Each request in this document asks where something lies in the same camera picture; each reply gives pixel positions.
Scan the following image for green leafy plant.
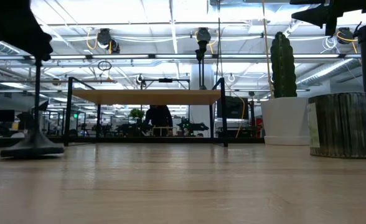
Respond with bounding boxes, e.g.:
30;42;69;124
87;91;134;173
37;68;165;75
129;108;146;121

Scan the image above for yellow hanging cord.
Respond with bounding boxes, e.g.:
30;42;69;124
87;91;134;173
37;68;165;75
260;0;274;98

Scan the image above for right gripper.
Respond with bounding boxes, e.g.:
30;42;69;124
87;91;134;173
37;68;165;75
290;0;366;37

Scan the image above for long ceiling light strip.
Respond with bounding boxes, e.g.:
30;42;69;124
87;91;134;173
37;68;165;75
24;53;362;60

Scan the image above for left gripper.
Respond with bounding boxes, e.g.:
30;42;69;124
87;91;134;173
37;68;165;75
0;0;54;62

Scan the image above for small dark monitor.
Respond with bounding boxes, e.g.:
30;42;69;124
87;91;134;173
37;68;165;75
0;109;16;123

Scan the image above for green cactus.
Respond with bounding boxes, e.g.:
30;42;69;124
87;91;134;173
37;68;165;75
270;30;298;98

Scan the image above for ceiling cable reel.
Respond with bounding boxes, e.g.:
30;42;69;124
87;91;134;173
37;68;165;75
337;27;358;54
95;27;121;54

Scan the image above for black wall screen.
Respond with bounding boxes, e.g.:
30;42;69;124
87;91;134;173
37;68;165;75
216;95;250;119

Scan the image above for person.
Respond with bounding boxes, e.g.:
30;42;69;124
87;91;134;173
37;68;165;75
143;105;174;137

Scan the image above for corrugated metal tin can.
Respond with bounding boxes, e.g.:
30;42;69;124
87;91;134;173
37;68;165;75
307;91;366;159

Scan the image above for black aluminium rig frame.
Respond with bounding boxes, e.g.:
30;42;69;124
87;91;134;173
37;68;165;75
0;136;265;149

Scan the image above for wooden shelf riser black legs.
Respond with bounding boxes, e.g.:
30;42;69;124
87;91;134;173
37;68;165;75
63;76;229;147

